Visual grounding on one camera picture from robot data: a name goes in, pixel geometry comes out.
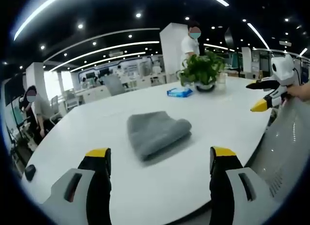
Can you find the grey towel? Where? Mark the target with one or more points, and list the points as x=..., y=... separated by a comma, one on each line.
x=157, y=134

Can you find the person's right hand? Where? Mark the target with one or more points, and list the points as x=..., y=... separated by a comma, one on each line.
x=299, y=91

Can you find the clear glass cup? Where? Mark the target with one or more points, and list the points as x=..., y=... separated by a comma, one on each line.
x=221, y=80

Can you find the small black device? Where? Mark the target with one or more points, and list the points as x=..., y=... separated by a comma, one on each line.
x=30, y=172

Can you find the green potted plant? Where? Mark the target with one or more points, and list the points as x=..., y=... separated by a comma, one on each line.
x=202, y=69

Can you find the white office chair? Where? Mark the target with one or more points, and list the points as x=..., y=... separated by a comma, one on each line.
x=55, y=105

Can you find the blue wet wipes packet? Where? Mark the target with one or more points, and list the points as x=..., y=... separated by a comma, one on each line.
x=179, y=92

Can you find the white square pillar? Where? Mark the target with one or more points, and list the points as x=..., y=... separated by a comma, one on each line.
x=171, y=53

